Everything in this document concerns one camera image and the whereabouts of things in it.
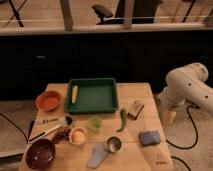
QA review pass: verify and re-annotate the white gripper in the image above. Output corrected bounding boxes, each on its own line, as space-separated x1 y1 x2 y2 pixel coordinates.
158 90 177 125

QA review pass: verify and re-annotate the blue sponge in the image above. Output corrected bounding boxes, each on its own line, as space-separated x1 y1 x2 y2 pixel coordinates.
139 131 161 146

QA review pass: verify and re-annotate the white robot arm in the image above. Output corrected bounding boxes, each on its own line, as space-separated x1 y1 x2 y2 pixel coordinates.
158 63 213 126

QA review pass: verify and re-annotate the green plastic tray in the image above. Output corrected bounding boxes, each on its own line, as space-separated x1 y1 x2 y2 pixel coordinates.
64 78 119 114

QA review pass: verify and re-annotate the small brown box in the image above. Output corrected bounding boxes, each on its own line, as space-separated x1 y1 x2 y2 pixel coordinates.
127 100 144 120

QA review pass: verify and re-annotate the green chili pepper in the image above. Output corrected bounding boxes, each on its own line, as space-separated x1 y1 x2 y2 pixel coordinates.
116 109 127 132

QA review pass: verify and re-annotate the silver metal cup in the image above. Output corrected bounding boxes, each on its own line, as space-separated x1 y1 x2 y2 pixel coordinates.
106 136 122 153

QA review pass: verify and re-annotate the green plastic cup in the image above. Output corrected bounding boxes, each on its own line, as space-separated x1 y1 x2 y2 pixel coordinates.
88 117 102 132

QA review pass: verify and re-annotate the grey blue cloth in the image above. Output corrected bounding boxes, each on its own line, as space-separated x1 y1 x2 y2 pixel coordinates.
87 144 109 169

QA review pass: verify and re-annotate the small cup with orange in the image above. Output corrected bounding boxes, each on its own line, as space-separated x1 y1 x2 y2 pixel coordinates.
69 127 87 146

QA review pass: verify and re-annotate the yellow corn cob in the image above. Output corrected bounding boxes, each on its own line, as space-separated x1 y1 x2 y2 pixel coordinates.
71 85 78 104

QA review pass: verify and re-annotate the black office chair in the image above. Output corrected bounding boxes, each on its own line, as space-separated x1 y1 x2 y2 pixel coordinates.
92 0 163 25

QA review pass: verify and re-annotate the brown dried food pile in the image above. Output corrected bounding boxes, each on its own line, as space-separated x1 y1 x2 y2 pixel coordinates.
52 128 70 144

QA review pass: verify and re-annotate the orange bowl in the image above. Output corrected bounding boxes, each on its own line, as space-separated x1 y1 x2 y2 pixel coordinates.
36 90 61 112

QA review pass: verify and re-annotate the dark purple bowl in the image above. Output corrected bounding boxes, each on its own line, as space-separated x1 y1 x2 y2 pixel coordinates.
25 139 56 170

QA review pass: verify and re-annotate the black cable on floor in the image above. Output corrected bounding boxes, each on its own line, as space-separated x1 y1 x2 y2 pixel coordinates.
165 105 200 150

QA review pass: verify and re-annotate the white handled dish brush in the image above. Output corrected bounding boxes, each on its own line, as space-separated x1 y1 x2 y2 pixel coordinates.
29 116 73 143

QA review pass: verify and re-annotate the black handled utensil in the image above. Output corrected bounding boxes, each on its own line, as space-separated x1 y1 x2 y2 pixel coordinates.
35 118 58 125

